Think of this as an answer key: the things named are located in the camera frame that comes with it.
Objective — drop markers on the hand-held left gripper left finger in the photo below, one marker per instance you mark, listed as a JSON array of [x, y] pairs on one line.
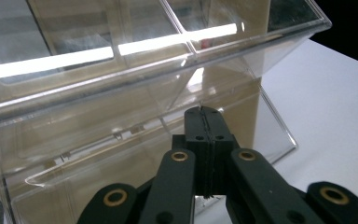
[[199, 137]]

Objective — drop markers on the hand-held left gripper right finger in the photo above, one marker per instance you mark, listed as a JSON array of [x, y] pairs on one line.
[[219, 140]]

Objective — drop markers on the clear acrylic compartment organizer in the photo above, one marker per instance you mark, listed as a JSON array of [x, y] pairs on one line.
[[84, 102]]

